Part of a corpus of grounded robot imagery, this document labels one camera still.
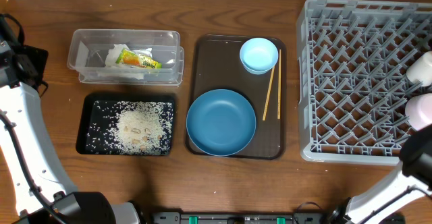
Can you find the white plastic cup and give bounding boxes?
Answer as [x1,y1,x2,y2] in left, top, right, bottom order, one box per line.
[406,51,432,87]

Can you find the clear plastic container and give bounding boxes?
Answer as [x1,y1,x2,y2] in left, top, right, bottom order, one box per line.
[67,29,180,73]

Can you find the dark blue plate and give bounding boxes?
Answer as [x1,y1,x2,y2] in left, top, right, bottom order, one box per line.
[186,89,257,157]

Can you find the yellow green snack wrapper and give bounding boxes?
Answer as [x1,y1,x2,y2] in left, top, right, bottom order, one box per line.
[115,48,161,69]

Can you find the wooden chopstick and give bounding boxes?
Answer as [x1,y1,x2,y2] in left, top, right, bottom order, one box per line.
[262,67,275,121]
[277,49,281,119]

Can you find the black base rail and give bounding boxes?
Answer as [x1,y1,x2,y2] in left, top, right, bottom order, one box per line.
[151,212,324,224]

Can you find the black plastic tray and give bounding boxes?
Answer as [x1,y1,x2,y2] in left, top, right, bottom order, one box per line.
[75,93,177,157]

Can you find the grey dishwasher rack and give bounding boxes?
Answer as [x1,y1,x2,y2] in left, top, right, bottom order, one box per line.
[296,0,431,166]

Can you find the white rice pile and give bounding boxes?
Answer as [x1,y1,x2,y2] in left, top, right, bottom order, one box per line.
[86,101,173,156]

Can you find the dark brown serving tray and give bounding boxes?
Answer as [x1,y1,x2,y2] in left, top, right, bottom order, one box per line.
[186,34,286,160]

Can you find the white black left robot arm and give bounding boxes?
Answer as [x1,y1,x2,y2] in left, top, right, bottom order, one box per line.
[1,13,145,223]

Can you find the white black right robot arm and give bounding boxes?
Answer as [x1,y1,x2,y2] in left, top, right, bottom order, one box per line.
[325,126,431,223]

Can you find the light blue small bowl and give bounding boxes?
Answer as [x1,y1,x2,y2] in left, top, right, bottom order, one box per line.
[240,38,279,75]

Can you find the white paper napkin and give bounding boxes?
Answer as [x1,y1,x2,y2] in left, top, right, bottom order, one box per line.
[97,44,150,80]

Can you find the pink bowl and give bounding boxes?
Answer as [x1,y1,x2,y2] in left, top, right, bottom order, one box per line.
[405,93,432,131]

